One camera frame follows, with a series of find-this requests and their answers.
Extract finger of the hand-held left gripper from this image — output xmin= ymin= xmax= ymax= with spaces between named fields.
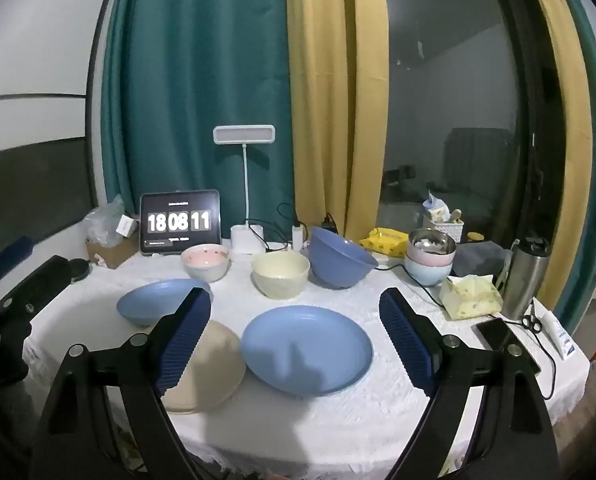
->
xmin=0 ymin=255 xmax=73 ymax=326
xmin=0 ymin=236 xmax=33 ymax=286

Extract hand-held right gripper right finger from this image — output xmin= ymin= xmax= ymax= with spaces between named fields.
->
xmin=379 ymin=287 xmax=564 ymax=480

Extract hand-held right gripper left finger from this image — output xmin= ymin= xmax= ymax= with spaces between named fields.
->
xmin=30 ymin=286 xmax=213 ymax=480

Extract beige plate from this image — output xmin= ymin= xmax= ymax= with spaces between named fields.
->
xmin=145 ymin=319 xmax=247 ymax=415

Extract blue plate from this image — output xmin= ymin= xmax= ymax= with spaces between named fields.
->
xmin=241 ymin=305 xmax=375 ymax=397
xmin=116 ymin=279 xmax=215 ymax=329

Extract pink strawberry bowl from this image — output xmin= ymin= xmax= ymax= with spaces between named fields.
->
xmin=180 ymin=243 xmax=230 ymax=283

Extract cream bowl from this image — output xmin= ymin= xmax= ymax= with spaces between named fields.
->
xmin=251 ymin=251 xmax=311 ymax=301

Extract light blue bowl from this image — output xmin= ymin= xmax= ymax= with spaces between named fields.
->
xmin=404 ymin=255 xmax=454 ymax=288

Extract yellow patterned tissue pack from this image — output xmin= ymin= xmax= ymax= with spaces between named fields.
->
xmin=438 ymin=275 xmax=504 ymax=321

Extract clear plastic bag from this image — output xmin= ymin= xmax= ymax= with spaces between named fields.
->
xmin=82 ymin=195 xmax=126 ymax=248

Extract yellow wet wipes pack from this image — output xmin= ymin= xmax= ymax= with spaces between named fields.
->
xmin=359 ymin=227 xmax=411 ymax=257

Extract steel bowl pink outside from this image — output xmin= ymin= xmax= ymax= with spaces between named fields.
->
xmin=407 ymin=228 xmax=458 ymax=267

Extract black smartphone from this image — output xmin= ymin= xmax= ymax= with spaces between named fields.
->
xmin=474 ymin=317 xmax=541 ymax=376

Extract grey cloth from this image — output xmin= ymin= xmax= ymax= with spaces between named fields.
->
xmin=450 ymin=241 xmax=511 ymax=278

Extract white woven basket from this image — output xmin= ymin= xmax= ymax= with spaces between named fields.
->
xmin=423 ymin=212 xmax=465 ymax=243

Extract tablet with clock display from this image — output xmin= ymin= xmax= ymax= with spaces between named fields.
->
xmin=139 ymin=190 xmax=223 ymax=256

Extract white tablecloth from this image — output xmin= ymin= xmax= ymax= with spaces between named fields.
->
xmin=22 ymin=240 xmax=591 ymax=480

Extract black scissors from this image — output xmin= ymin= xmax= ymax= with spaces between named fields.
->
xmin=520 ymin=300 xmax=546 ymax=333

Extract stainless steel tumbler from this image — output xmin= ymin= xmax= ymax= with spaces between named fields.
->
xmin=500 ymin=236 xmax=551 ymax=321

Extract white tube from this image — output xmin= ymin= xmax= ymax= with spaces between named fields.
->
xmin=540 ymin=310 xmax=577 ymax=360

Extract white desk lamp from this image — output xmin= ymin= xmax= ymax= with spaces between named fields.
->
xmin=213 ymin=124 xmax=276 ymax=261

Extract dark glass window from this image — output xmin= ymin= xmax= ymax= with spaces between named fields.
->
xmin=380 ymin=0 xmax=529 ymax=241

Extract yellow curtain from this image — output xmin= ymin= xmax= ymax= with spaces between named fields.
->
xmin=520 ymin=0 xmax=594 ymax=321
xmin=284 ymin=0 xmax=391 ymax=243

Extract black cable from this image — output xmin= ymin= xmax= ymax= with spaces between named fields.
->
xmin=402 ymin=264 xmax=446 ymax=307
xmin=247 ymin=202 xmax=299 ymax=253
xmin=488 ymin=310 xmax=559 ymax=401

